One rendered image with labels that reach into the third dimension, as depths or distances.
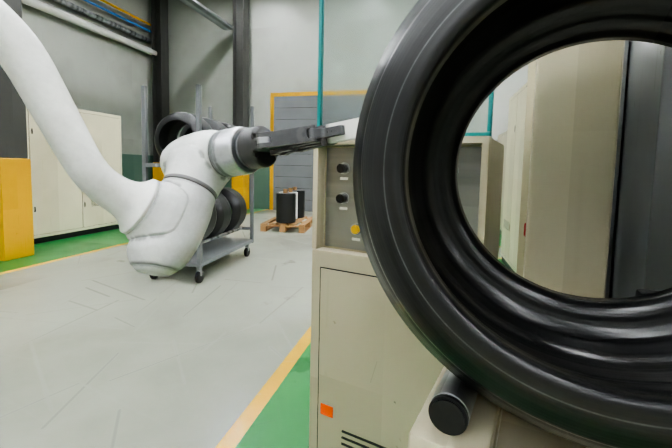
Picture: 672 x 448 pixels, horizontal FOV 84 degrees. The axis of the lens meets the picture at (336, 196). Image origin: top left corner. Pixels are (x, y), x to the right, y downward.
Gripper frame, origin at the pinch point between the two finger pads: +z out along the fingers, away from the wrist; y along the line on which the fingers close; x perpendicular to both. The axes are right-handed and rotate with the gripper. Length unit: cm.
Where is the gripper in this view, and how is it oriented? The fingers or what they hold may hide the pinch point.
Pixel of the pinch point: (347, 130)
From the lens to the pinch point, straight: 59.5
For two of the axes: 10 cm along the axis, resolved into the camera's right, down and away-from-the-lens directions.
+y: 4.9, -0.5, 8.7
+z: 8.7, -0.8, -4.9
